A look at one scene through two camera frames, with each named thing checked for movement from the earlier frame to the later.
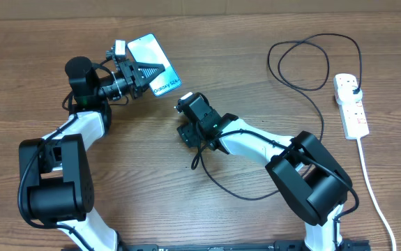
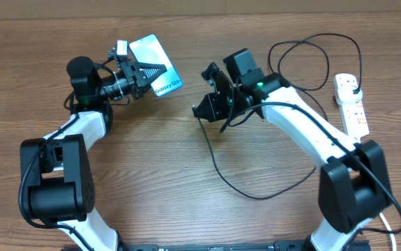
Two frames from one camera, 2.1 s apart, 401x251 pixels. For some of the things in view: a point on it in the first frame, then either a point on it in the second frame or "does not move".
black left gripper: [132, 72] does not move
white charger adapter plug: [345, 95] does not move
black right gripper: [190, 133] -> [213, 104]
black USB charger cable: [299, 88] -> [303, 87]
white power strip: [354, 120] does not move
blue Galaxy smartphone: [146, 49] does not move
